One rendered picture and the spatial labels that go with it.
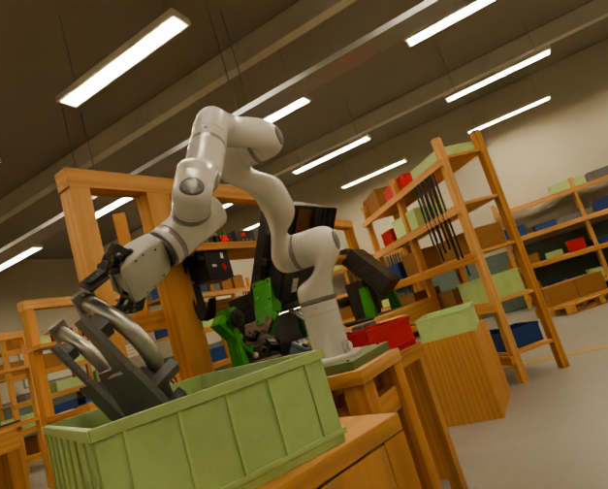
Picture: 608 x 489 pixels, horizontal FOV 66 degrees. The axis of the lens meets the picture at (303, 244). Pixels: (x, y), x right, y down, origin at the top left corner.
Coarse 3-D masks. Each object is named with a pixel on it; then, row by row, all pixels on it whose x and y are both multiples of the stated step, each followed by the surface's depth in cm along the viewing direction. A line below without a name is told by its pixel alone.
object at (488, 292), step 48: (432, 144) 438; (480, 144) 443; (384, 192) 577; (432, 192) 451; (384, 240) 601; (432, 240) 475; (480, 240) 433; (432, 288) 516; (480, 288) 428; (528, 288) 425; (528, 336) 421
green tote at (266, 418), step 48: (192, 384) 133; (240, 384) 77; (288, 384) 82; (48, 432) 100; (96, 432) 64; (144, 432) 67; (192, 432) 71; (240, 432) 75; (288, 432) 79; (336, 432) 84; (96, 480) 64; (144, 480) 65; (192, 480) 69; (240, 480) 72
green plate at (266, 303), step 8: (264, 280) 225; (256, 288) 227; (264, 288) 224; (256, 296) 226; (264, 296) 222; (272, 296) 220; (256, 304) 225; (264, 304) 221; (272, 304) 219; (280, 304) 225; (256, 312) 223; (264, 312) 220; (256, 320) 222; (264, 320) 219
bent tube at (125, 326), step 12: (72, 300) 80; (84, 300) 81; (96, 300) 81; (84, 312) 83; (96, 312) 79; (108, 312) 79; (120, 312) 79; (120, 324) 78; (132, 324) 78; (132, 336) 78; (144, 336) 79; (144, 348) 78; (156, 348) 80; (144, 360) 80; (156, 360) 80; (168, 384) 86; (168, 396) 88
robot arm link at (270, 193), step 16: (224, 160) 133; (240, 160) 132; (224, 176) 136; (240, 176) 136; (256, 176) 139; (272, 176) 142; (256, 192) 138; (272, 192) 138; (272, 208) 141; (288, 208) 143; (272, 224) 145; (288, 224) 145; (272, 240) 148; (288, 240) 152; (272, 256) 152; (288, 256) 150; (288, 272) 155
